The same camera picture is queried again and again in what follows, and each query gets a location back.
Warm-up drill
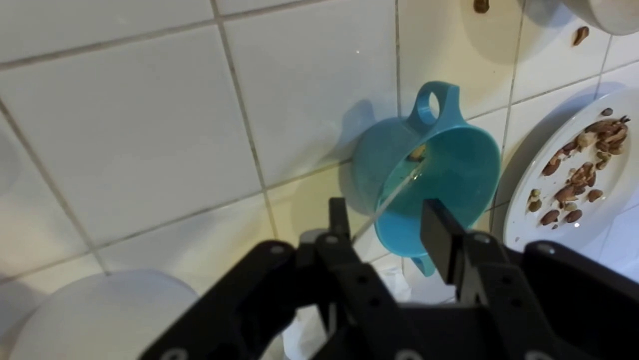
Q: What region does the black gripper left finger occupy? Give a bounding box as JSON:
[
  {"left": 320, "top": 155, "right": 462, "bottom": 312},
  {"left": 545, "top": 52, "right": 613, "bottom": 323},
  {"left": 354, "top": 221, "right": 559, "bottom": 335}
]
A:
[{"left": 138, "top": 196, "right": 402, "bottom": 360}]

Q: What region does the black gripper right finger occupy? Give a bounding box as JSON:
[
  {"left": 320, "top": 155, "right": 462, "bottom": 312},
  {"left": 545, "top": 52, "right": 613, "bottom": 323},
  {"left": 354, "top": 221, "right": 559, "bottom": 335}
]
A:
[{"left": 420, "top": 197, "right": 639, "bottom": 360}]

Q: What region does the clear drinking straw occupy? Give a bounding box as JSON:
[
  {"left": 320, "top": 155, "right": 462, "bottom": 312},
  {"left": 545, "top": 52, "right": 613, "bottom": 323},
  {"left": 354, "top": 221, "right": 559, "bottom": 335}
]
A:
[{"left": 352, "top": 163, "right": 428, "bottom": 243}]

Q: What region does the beige ceramic bowl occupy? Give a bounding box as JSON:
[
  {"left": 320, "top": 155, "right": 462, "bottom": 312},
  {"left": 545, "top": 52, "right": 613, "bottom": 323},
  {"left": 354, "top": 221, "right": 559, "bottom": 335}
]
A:
[{"left": 563, "top": 0, "right": 639, "bottom": 38}]

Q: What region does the brown nuts heap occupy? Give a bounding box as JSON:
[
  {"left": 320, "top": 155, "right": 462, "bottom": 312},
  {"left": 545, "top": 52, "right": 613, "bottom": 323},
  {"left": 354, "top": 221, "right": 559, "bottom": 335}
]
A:
[{"left": 525, "top": 105, "right": 633, "bottom": 229}]

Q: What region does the white plate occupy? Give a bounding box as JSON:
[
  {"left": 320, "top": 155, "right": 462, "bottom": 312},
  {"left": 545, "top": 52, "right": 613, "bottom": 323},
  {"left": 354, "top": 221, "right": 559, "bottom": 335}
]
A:
[{"left": 503, "top": 88, "right": 639, "bottom": 254}]

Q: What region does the translucent plastic pitcher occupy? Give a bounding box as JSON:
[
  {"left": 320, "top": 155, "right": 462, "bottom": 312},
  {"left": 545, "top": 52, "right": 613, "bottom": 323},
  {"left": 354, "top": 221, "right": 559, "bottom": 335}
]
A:
[{"left": 6, "top": 268, "right": 202, "bottom": 360}]

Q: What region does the teal handled cup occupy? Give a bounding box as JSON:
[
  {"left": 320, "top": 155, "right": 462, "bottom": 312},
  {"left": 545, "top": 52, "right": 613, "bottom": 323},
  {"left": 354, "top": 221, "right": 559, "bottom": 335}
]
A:
[{"left": 350, "top": 79, "right": 503, "bottom": 276}]

